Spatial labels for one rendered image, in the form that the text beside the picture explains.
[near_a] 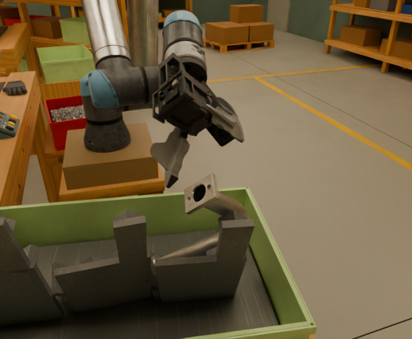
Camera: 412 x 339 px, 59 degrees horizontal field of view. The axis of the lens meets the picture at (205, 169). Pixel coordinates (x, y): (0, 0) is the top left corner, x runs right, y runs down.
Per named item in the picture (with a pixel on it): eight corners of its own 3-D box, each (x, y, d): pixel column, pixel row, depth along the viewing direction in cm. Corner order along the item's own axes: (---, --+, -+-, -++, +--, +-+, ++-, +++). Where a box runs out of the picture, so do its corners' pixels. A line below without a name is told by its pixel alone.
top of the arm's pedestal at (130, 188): (151, 148, 145) (150, 140, 143) (165, 191, 118) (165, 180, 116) (66, 159, 138) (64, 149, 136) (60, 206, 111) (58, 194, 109)
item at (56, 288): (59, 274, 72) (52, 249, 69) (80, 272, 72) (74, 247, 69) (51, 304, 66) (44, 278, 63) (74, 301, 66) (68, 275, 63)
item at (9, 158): (41, 95, 225) (35, 70, 217) (13, 255, 101) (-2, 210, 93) (16, 97, 221) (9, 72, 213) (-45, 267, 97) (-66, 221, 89)
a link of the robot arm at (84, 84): (83, 110, 120) (75, 69, 113) (124, 105, 124) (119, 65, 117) (86, 124, 110) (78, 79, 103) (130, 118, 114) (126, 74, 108)
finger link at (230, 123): (219, 126, 47) (185, 108, 54) (246, 146, 51) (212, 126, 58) (232, 106, 47) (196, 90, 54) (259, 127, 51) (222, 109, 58)
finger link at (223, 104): (218, 130, 54) (190, 115, 60) (226, 136, 55) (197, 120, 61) (236, 103, 53) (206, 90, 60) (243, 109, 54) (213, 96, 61)
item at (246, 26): (252, 41, 799) (254, 3, 762) (273, 47, 737) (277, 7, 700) (203, 46, 751) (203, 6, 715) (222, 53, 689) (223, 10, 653)
